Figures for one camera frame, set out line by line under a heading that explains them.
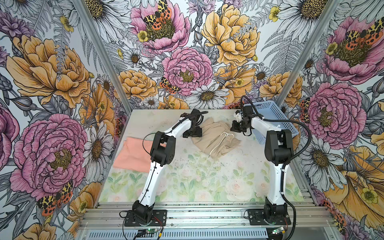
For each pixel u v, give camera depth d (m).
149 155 0.61
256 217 0.74
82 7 0.71
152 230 0.71
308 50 0.87
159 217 0.75
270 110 1.23
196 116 0.91
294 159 1.00
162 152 0.64
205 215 0.76
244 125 0.91
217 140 0.99
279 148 0.60
